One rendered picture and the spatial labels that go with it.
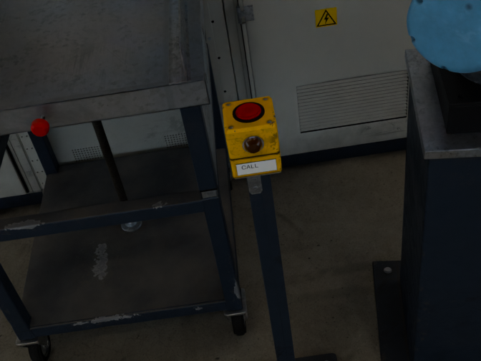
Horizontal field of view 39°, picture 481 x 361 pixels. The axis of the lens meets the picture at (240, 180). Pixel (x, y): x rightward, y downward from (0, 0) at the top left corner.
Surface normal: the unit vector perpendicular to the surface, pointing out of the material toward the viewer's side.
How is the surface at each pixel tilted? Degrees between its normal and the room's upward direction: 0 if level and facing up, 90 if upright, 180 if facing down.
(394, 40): 90
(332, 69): 90
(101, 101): 90
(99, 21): 0
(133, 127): 90
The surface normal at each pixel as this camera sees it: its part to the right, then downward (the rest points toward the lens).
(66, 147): 0.07, 0.67
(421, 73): -0.13, -0.73
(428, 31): -0.57, 0.63
